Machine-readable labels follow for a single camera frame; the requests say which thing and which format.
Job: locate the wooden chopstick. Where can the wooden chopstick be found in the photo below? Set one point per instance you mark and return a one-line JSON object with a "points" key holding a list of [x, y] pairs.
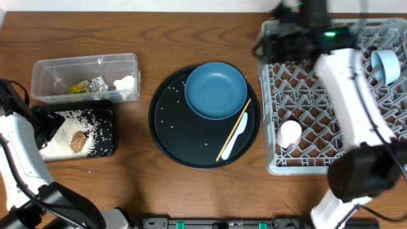
{"points": [[233, 129]]}

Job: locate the black rectangular tray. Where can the black rectangular tray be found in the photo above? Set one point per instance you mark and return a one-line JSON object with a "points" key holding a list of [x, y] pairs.
{"points": [[105, 133]]}

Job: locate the black rail base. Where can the black rail base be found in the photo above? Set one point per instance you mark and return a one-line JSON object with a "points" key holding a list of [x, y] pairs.
{"points": [[164, 223]]}

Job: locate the round black tray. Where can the round black tray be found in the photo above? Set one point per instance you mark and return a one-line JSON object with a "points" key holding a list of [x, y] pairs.
{"points": [[192, 140]]}

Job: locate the grey dishwasher rack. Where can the grey dishwasher rack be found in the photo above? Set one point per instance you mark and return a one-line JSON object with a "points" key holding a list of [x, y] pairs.
{"points": [[292, 91]]}

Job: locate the light blue bowl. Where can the light blue bowl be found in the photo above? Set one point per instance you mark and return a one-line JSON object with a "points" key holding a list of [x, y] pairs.
{"points": [[387, 63]]}

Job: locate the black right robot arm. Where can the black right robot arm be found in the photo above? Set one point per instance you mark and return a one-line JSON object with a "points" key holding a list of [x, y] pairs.
{"points": [[374, 159]]}

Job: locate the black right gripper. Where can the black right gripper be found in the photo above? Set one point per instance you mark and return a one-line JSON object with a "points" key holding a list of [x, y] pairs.
{"points": [[269, 53]]}

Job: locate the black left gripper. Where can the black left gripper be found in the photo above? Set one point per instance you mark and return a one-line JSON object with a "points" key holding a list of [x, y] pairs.
{"points": [[48, 125]]}

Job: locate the yellow foil snack wrapper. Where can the yellow foil snack wrapper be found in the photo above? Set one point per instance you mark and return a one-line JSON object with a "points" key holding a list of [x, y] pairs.
{"points": [[95, 85]]}

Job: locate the pink cup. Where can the pink cup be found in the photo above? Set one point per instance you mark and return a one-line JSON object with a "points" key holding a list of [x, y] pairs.
{"points": [[289, 134]]}

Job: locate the light blue plastic knife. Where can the light blue plastic knife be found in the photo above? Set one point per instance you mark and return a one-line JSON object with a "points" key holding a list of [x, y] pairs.
{"points": [[240, 129]]}

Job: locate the dark blue plate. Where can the dark blue plate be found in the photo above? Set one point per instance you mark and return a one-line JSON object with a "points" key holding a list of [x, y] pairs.
{"points": [[215, 90]]}

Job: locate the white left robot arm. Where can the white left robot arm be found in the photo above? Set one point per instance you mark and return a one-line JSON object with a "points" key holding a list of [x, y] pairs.
{"points": [[31, 190]]}

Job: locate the white napkin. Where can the white napkin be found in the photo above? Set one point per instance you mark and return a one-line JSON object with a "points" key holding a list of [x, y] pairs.
{"points": [[126, 83]]}

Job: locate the brown walnut cookie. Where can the brown walnut cookie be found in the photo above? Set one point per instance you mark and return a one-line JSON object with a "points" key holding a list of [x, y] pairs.
{"points": [[78, 141]]}

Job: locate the white rice pile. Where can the white rice pile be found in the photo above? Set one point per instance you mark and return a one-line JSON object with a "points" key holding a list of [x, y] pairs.
{"points": [[73, 136]]}

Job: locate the clear plastic bin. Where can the clear plastic bin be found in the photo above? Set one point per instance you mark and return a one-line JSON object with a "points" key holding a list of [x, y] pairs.
{"points": [[51, 78]]}

